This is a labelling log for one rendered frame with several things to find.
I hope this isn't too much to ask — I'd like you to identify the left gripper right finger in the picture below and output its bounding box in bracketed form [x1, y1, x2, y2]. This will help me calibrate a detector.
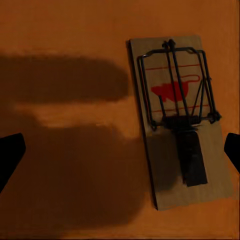
[224, 133, 240, 172]

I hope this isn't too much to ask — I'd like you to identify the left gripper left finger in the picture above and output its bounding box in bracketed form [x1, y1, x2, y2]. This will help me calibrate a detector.
[0, 133, 26, 193]

